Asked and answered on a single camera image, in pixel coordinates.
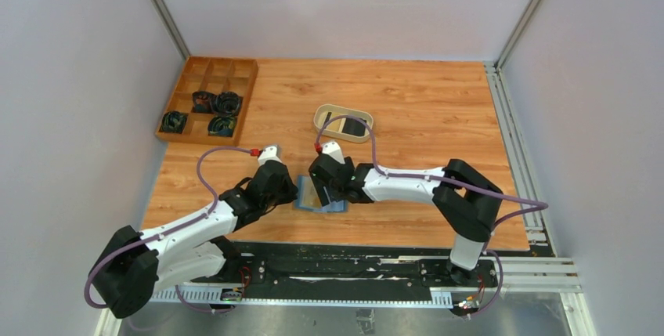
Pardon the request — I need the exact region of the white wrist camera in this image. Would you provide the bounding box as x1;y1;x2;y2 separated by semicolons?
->
315;140;345;164
251;144;283;165

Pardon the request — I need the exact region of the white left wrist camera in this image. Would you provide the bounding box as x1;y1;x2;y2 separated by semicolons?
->
251;144;283;165

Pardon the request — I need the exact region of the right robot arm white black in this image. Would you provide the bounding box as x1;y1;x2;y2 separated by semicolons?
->
309;154;503;287

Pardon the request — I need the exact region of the beige oval tray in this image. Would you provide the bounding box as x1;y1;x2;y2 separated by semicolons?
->
313;104;374;143

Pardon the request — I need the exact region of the blue leather card holder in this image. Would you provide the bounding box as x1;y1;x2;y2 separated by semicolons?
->
294;175;348;214

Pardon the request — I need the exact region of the black card in tray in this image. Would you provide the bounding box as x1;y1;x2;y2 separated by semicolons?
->
341;117;366;137

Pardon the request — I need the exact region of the gold card in tray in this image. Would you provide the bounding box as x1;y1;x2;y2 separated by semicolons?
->
325;112;345;132

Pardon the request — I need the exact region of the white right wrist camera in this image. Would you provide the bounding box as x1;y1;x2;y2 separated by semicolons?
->
315;140;345;164

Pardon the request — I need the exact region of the gold credit card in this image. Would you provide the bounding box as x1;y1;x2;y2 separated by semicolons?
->
301;177;321;209

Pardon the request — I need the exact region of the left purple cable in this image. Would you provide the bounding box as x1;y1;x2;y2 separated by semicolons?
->
84;146;261;315

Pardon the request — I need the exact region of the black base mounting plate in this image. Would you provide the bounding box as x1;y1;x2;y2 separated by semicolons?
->
176;239;499;304

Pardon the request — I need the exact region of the wooden compartment organizer box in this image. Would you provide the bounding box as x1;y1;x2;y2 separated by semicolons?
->
156;56;258;146

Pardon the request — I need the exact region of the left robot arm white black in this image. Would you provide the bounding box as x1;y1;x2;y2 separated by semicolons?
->
85;159;298;319

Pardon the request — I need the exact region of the rolled dark belt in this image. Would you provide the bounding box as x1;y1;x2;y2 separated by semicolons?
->
211;91;243;117
207;116;236;137
158;110;189;134
192;91;216;114

